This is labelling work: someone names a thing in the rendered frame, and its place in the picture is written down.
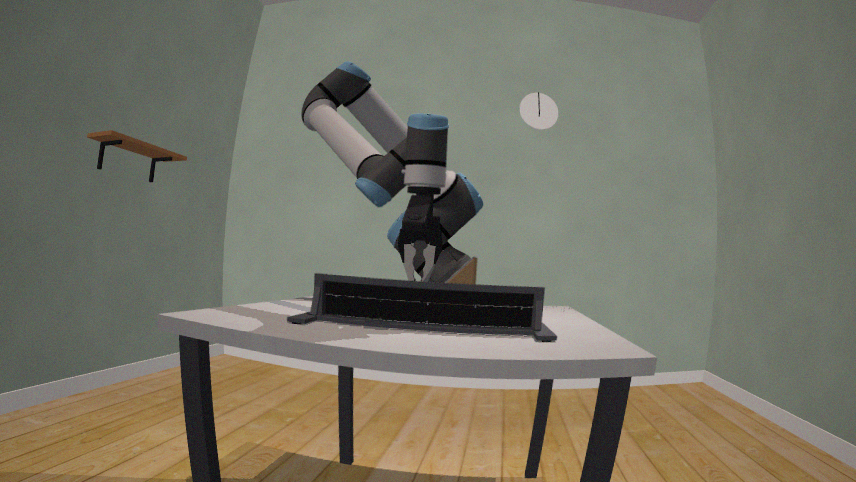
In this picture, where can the black network patch panel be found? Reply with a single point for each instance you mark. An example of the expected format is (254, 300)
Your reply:
(518, 317)

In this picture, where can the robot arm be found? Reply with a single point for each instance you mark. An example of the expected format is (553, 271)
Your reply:
(421, 149)

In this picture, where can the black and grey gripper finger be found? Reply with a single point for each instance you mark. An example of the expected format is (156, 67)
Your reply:
(431, 254)
(407, 253)

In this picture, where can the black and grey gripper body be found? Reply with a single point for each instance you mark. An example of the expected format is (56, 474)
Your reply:
(432, 222)

